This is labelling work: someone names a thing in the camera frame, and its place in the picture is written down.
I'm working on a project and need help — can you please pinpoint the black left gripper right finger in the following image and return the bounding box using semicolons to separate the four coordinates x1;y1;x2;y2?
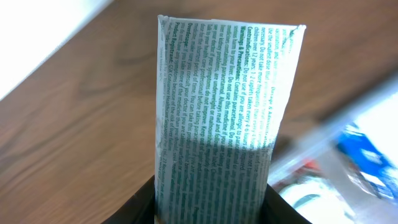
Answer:
262;185;311;224

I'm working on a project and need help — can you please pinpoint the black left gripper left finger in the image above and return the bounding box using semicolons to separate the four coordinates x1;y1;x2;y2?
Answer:
101;176;155;224

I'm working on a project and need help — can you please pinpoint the red medicine box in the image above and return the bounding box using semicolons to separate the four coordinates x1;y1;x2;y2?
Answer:
294;160;321;175

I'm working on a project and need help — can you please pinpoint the blue fever patch box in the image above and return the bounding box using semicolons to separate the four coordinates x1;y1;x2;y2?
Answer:
336;123;397;204

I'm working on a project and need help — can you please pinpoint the white green medicine box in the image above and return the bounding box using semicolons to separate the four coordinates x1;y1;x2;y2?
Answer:
155;15;306;223

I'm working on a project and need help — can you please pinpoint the clear plastic container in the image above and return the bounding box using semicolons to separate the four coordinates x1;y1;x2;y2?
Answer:
267;75;397;223

